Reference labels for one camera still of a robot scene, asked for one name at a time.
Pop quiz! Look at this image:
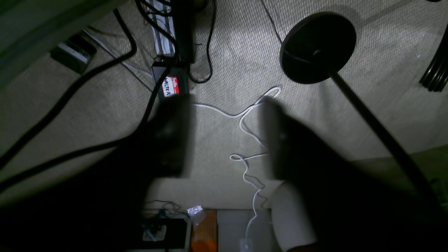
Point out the black box with red label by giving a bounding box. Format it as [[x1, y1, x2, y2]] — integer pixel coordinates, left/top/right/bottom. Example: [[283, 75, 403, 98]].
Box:
[[151, 62, 189, 100]]

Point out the white thin floor cable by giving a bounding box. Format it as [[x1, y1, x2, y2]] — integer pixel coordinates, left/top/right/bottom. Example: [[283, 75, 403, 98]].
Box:
[[191, 86, 281, 250]]

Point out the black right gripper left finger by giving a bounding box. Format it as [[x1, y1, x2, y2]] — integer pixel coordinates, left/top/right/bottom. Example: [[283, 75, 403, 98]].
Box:
[[150, 94, 192, 177]]

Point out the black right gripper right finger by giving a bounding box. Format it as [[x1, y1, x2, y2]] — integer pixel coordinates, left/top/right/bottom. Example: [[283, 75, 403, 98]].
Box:
[[261, 98, 315, 182]]

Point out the black round lamp base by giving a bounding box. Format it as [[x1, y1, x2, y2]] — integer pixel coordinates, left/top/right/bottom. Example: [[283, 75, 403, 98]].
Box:
[[279, 12, 357, 84]]

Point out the thick black cable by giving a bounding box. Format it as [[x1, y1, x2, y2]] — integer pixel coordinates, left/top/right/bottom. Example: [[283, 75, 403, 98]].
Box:
[[0, 9, 138, 172]]

